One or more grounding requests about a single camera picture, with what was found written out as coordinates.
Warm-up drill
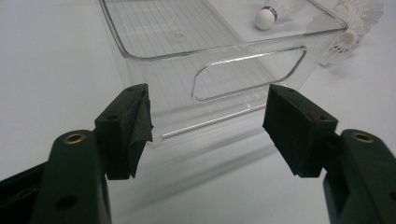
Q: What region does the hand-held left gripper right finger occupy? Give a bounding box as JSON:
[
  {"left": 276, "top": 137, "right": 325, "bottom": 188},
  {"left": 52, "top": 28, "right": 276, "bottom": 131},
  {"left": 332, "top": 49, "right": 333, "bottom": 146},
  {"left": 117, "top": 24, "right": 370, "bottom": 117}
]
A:
[{"left": 262, "top": 83, "right": 396, "bottom": 224}]

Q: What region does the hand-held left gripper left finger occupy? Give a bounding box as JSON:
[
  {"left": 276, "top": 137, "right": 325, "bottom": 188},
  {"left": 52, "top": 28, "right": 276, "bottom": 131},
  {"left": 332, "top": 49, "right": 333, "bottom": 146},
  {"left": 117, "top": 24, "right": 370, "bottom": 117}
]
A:
[{"left": 31, "top": 83, "right": 153, "bottom": 224}]

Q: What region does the white feather shuttlecock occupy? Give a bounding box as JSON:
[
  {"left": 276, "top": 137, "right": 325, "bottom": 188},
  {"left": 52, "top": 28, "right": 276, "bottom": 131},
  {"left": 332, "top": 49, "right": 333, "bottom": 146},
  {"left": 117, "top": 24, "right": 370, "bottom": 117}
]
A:
[
  {"left": 319, "top": 0, "right": 387, "bottom": 67},
  {"left": 254, "top": 0, "right": 303, "bottom": 32}
]

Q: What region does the clear plastic tray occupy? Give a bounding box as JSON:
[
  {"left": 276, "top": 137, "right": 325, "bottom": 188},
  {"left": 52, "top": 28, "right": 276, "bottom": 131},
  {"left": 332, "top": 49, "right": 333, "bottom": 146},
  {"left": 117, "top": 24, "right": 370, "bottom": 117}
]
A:
[{"left": 98, "top": 0, "right": 349, "bottom": 141}]

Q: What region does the white table cover board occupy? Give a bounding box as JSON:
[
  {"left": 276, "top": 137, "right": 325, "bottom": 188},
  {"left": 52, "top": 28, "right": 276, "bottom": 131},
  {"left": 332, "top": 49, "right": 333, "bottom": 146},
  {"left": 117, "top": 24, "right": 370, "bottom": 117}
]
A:
[{"left": 0, "top": 0, "right": 396, "bottom": 224}]

